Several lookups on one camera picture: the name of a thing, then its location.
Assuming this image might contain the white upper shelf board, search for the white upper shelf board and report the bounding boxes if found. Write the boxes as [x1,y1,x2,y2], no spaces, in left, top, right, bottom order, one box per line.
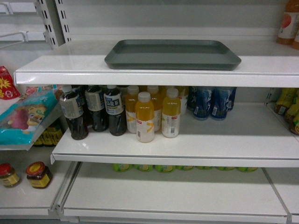
[14,40,299,87]

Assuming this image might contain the white shelf board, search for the white shelf board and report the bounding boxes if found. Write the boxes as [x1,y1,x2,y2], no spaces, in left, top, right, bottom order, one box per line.
[51,103,299,168]
[14,40,299,87]
[64,162,288,224]

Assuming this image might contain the orange juice bottle back left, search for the orange juice bottle back left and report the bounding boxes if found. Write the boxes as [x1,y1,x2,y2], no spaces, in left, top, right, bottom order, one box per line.
[125,85,139,134]

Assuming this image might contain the orange juice bottle top right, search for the orange juice bottle top right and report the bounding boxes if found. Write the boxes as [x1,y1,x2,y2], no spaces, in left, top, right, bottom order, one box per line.
[276,0,299,45]

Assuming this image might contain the dark tea bottle right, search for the dark tea bottle right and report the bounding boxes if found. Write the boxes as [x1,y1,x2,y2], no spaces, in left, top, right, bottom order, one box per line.
[104,85,127,136]

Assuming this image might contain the orange juice bottle back middle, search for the orange juice bottle back middle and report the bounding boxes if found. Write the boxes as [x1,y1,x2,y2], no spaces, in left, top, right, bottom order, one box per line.
[147,85,163,132]

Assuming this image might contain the red lid sauce jar right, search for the red lid sauce jar right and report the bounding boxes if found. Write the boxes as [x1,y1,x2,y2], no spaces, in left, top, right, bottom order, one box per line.
[26,161,53,189]

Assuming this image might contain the red snack bag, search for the red snack bag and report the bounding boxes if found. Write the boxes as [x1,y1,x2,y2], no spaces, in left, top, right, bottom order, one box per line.
[0,66,21,100]

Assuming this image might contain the red lid sauce jar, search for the red lid sauce jar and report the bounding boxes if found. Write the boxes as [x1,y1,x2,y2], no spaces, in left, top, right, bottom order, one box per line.
[0,163,21,188]
[26,161,53,189]

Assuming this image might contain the dark tea bottle left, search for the dark tea bottle left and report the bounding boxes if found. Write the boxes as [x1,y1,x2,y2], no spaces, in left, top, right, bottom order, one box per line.
[59,85,89,140]

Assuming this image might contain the teal snack bag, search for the teal snack bag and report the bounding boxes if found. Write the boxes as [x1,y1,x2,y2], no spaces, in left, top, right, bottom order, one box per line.
[0,89,62,145]

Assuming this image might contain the white middle shelf board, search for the white middle shelf board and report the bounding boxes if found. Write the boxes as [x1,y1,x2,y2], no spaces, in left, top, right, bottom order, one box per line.
[51,103,299,168]

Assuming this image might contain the orange juice bottle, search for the orange juice bottle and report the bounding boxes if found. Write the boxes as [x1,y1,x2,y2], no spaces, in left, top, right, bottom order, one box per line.
[162,88,181,138]
[125,85,139,134]
[276,0,299,45]
[147,85,163,132]
[135,91,155,143]

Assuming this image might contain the grey rectangular serving tray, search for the grey rectangular serving tray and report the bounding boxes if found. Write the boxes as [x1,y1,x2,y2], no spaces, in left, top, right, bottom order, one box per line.
[105,39,242,71]

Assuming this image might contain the red lid sauce jar left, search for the red lid sauce jar left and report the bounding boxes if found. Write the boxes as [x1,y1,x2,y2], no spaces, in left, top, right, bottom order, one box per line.
[0,163,21,188]

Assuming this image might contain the dark tea bottle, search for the dark tea bottle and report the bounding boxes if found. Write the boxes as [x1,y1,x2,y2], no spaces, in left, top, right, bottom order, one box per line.
[85,85,109,132]
[59,85,89,140]
[104,85,127,136]

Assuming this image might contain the white bottom shelf board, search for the white bottom shelf board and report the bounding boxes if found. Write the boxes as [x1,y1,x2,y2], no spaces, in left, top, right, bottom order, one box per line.
[64,162,288,224]

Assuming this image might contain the dark tea bottle middle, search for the dark tea bottle middle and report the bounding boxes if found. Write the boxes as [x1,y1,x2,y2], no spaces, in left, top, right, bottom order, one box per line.
[85,85,109,132]

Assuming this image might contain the orange juice bottle front left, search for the orange juice bottle front left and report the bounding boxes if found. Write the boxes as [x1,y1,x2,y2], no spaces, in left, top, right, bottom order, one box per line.
[135,91,155,143]

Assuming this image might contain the blue drink bottle left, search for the blue drink bottle left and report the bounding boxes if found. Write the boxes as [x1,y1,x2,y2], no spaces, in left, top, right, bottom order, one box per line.
[193,86,214,120]

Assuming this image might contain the orange juice bottle front right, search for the orange juice bottle front right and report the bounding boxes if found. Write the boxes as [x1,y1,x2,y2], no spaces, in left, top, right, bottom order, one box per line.
[162,88,181,138]

